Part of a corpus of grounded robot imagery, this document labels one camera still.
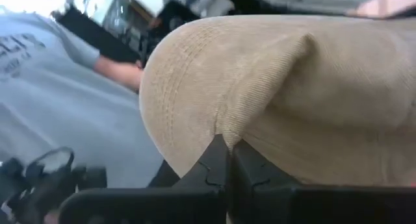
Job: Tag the black robot equipment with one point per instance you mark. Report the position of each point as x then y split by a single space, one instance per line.
39 181

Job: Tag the person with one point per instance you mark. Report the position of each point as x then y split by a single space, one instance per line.
58 113

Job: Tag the person's forearm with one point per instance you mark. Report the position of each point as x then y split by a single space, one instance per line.
120 71

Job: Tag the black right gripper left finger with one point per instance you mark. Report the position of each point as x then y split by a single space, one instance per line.
211 172

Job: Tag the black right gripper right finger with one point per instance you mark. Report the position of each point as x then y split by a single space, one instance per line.
253 172

